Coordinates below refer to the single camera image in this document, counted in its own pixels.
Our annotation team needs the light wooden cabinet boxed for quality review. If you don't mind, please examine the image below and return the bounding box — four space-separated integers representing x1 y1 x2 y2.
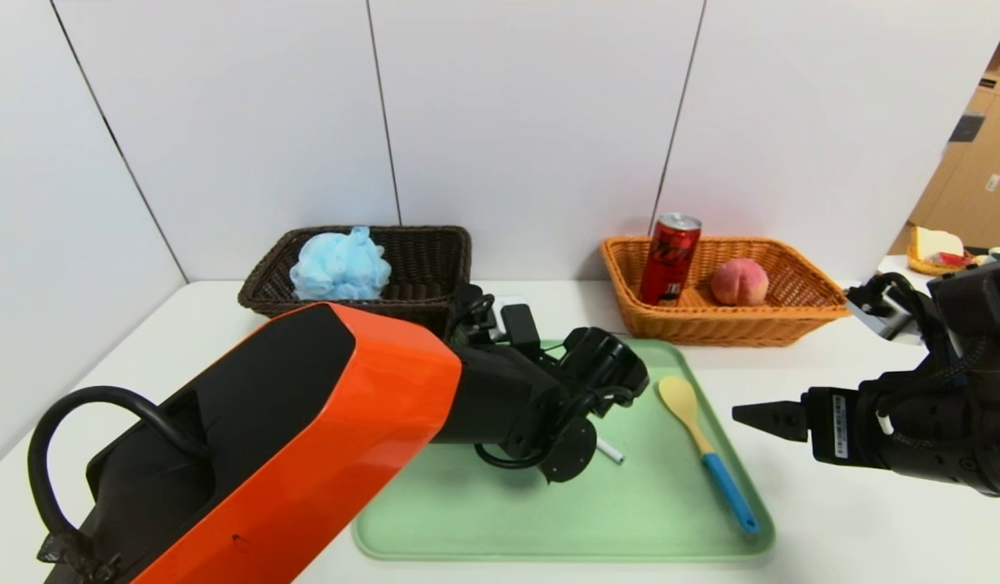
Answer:
889 8 1000 252

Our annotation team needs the light green plastic tray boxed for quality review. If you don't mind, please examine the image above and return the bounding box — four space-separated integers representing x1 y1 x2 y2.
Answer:
354 339 775 562

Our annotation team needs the yellow spoon blue handle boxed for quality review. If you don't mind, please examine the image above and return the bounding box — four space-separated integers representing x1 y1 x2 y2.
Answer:
658 375 760 534

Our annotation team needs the pale bread slice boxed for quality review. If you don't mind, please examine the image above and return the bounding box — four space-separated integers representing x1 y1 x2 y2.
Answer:
911 227 964 260

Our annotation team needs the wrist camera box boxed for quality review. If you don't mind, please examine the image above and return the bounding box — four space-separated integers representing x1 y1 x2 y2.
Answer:
487 296 543 351
844 280 926 346

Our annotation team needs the small yellow basket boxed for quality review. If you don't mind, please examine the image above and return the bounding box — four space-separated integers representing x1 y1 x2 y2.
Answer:
908 253 975 277

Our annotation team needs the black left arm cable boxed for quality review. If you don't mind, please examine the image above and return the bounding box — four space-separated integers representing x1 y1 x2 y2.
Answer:
27 386 212 560

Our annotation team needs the dark brown wicker basket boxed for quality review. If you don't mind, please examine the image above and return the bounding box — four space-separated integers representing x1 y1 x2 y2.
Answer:
238 225 474 337

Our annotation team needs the light blue mesh bath pouf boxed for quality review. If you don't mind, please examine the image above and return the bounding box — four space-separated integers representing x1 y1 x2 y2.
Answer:
289 226 393 302

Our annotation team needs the red cola can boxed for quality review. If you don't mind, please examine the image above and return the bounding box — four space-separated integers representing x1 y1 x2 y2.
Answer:
639 213 703 307

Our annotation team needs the white side table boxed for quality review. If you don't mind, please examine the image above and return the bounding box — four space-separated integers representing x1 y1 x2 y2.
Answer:
877 255 955 285

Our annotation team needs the orange wicker basket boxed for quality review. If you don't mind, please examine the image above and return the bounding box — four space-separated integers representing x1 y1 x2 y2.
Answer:
601 236 857 348

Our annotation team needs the peach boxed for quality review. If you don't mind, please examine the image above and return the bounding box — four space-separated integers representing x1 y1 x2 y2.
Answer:
709 258 770 307

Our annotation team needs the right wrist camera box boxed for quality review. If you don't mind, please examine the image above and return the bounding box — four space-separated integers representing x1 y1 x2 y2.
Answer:
844 280 926 346

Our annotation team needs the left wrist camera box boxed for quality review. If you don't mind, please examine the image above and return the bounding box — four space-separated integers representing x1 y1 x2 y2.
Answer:
487 296 543 351

